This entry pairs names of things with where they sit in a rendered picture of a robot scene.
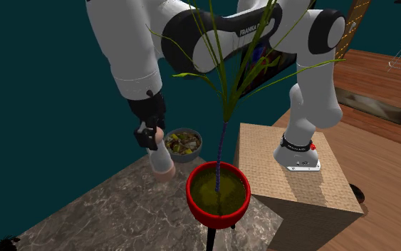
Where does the brown wooden plank with dots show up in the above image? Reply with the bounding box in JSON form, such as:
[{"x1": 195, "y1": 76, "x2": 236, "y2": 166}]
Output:
[{"x1": 334, "y1": 0, "x2": 373, "y2": 61}]

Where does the dark round floor object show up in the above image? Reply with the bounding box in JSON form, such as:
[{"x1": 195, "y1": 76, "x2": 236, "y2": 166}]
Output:
[{"x1": 348, "y1": 183, "x2": 366, "y2": 205}]

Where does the dark grey floor mat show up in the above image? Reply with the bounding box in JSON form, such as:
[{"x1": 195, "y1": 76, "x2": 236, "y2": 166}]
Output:
[{"x1": 335, "y1": 86, "x2": 401, "y2": 126}]

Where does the green plant in red pot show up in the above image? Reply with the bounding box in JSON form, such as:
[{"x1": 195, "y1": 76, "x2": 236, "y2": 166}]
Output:
[{"x1": 145, "y1": 0, "x2": 346, "y2": 251}]

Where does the dark colourful wall picture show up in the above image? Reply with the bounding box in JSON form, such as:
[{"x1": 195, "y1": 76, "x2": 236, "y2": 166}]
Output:
[{"x1": 237, "y1": 37, "x2": 298, "y2": 99}]

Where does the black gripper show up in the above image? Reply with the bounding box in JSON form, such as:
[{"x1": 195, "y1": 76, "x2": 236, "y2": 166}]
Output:
[{"x1": 126, "y1": 90, "x2": 167, "y2": 151}]

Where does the pink and white bottle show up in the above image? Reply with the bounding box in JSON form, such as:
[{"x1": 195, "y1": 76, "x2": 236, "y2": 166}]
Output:
[{"x1": 146, "y1": 126, "x2": 177, "y2": 183}]

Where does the tan woven robot stand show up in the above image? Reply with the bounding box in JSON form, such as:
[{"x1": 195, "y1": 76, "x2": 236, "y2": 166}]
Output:
[{"x1": 234, "y1": 122, "x2": 365, "y2": 251}]

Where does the grey bowl of food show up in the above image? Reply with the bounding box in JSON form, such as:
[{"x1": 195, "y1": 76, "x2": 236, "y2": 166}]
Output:
[{"x1": 163, "y1": 128, "x2": 204, "y2": 164}]

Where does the black spiky object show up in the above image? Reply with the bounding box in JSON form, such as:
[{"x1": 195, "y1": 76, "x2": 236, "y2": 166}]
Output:
[{"x1": 0, "y1": 235, "x2": 21, "y2": 251}]

